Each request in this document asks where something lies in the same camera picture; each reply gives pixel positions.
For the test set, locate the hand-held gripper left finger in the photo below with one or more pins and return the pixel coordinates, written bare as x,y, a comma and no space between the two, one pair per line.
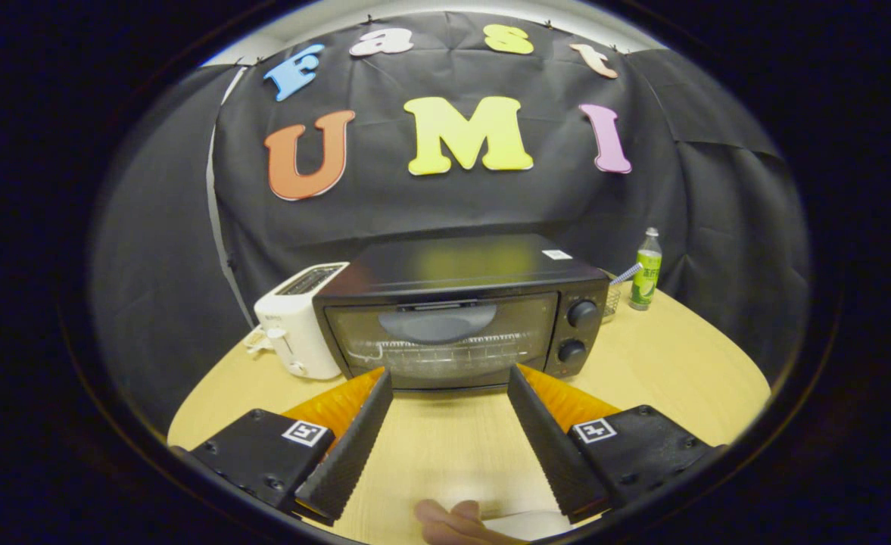
347,458

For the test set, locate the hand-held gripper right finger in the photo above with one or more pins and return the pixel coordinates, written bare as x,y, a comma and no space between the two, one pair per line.
551,454

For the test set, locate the black toaster oven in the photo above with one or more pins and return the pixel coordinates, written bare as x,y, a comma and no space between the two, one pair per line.
460,265

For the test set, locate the white toaster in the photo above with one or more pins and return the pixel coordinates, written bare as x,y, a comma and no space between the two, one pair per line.
294,318

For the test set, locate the white plate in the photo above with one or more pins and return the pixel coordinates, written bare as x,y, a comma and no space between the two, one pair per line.
536,522

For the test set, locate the striped straw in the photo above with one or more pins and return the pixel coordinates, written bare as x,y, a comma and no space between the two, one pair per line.
627,274

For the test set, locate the green drink bottle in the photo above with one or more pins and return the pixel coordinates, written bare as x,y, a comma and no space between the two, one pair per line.
646,276

